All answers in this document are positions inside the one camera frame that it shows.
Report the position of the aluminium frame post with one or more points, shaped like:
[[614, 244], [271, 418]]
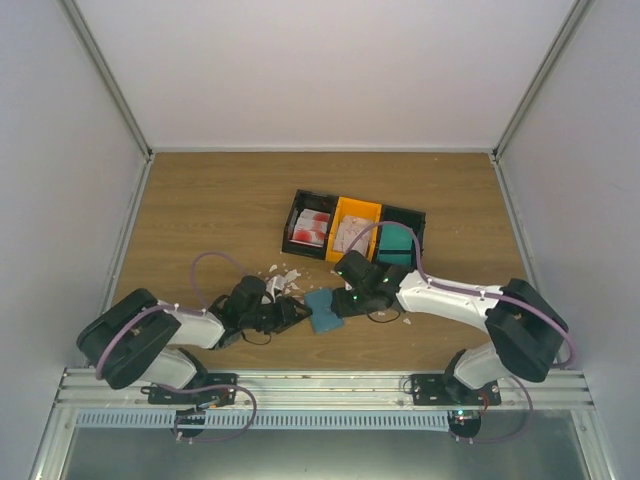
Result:
[[88, 41], [569, 26]]

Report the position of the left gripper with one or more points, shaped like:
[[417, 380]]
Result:
[[286, 315]]

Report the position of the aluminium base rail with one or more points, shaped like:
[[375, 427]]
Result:
[[337, 390]]

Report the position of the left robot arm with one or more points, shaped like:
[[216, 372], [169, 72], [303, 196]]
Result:
[[142, 338]]

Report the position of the right aluminium frame post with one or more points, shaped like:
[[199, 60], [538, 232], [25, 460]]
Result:
[[569, 26]]

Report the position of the white perforated cable duct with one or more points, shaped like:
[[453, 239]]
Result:
[[267, 420]]

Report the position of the blue leather card holder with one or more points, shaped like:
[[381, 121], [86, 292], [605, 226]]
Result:
[[323, 318]]

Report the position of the black bin with red cards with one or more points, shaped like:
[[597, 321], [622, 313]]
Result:
[[307, 200]]

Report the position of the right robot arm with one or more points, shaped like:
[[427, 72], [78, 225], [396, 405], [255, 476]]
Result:
[[525, 333]]

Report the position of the left aluminium frame post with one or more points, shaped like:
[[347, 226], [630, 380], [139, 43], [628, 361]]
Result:
[[88, 41]]

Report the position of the yellow bin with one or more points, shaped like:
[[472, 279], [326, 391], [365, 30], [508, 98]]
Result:
[[358, 208]]

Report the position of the red and white card stack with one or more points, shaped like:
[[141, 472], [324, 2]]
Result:
[[310, 228]]

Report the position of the teal card stack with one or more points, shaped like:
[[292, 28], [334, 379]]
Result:
[[395, 246]]

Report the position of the black bin with teal cards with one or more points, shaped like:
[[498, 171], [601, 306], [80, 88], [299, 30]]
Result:
[[415, 220]]

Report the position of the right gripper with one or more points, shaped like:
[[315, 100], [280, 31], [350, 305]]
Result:
[[343, 308]]

